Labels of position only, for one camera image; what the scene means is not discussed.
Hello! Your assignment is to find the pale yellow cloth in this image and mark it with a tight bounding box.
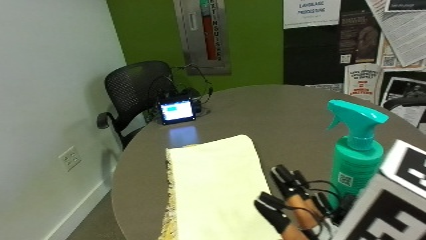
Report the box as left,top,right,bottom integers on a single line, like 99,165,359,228
158,134,283,240

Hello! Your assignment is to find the small black screen device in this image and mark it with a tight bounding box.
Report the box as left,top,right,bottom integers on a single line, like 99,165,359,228
156,96,198,126

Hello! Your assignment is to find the black cable bundle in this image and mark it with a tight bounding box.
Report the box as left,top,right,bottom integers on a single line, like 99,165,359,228
146,63,215,116

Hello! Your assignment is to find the black mesh office chair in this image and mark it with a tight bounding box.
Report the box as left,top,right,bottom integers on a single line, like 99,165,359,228
95,60,179,150

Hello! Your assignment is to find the metal fire extinguisher cabinet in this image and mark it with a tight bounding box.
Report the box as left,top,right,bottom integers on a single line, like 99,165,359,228
171,0,232,76

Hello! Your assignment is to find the orange edged code flyer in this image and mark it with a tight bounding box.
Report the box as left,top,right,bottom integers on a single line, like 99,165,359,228
377,33,426,72

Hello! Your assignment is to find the black chair armrest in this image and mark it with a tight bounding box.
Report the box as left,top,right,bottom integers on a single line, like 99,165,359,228
381,95,426,112

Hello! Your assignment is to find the white printed notice sheet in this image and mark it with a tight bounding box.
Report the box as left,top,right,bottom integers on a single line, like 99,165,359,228
282,0,342,30

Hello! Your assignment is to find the white wall outlet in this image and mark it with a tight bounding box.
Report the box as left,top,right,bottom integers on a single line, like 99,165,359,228
57,145,83,173

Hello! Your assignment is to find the white flyer with red print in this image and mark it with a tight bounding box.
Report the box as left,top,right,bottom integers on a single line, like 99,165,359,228
342,62,383,105

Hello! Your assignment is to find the dark brown poster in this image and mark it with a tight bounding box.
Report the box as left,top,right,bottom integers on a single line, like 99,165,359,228
338,9,383,65

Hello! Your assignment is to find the black and white photo poster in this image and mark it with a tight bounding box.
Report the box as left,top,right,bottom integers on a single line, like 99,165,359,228
377,69,426,128

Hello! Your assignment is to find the white cube with black markers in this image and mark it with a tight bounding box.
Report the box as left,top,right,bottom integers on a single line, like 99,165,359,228
335,139,426,240

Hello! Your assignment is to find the tilted white text sheet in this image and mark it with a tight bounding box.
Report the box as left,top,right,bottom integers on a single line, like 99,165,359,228
364,0,426,68

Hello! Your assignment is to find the red fire extinguisher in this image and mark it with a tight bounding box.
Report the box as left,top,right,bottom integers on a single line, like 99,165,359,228
198,0,219,62

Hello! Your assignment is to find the black notice board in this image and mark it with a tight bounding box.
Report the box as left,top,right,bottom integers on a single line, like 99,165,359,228
282,0,426,88

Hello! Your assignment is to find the teal spray bottle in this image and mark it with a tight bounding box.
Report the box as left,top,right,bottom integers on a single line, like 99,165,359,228
326,99,389,210

